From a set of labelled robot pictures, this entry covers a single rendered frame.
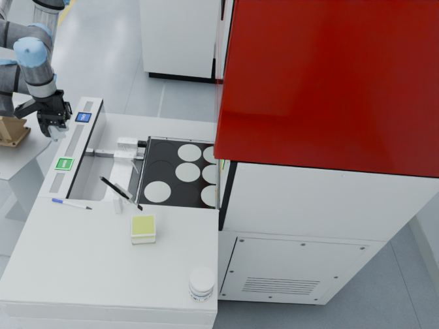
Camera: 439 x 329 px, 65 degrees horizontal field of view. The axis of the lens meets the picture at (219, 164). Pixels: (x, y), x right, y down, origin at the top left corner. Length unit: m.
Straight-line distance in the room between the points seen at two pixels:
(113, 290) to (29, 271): 0.25
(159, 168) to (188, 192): 0.17
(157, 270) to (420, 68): 0.88
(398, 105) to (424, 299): 1.78
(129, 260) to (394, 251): 1.94
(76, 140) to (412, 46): 1.17
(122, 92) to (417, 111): 2.64
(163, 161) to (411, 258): 1.85
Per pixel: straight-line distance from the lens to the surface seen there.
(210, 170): 1.41
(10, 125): 1.66
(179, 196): 1.32
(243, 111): 0.88
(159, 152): 1.46
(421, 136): 1.09
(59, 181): 1.35
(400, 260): 2.63
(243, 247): 1.46
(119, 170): 1.44
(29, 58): 1.06
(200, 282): 0.99
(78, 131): 1.51
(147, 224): 1.10
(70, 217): 1.23
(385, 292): 2.46
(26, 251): 1.21
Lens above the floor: 1.97
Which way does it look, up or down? 49 degrees down
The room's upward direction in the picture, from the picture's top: 10 degrees clockwise
